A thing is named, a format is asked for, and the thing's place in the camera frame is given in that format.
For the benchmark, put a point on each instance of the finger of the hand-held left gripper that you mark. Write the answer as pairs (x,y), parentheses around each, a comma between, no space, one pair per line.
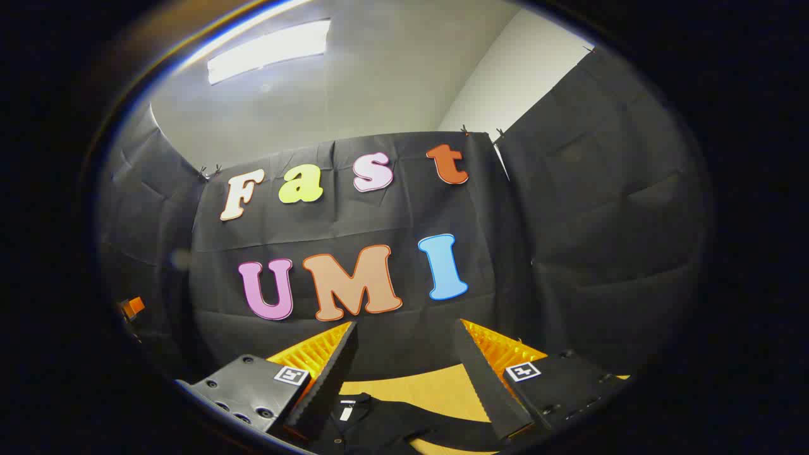
(133,307)

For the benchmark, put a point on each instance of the ceiling light panel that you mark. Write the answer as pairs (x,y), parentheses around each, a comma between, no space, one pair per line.
(272,50)

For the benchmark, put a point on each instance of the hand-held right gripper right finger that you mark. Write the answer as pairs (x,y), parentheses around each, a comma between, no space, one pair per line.
(483,385)

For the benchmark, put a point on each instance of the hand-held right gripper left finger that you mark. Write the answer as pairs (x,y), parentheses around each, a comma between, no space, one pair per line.
(328,385)

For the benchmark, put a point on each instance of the black knit garment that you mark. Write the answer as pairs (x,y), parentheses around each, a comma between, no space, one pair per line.
(379,423)

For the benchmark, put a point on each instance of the black backdrop cloth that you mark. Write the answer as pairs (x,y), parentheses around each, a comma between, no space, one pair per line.
(569,253)

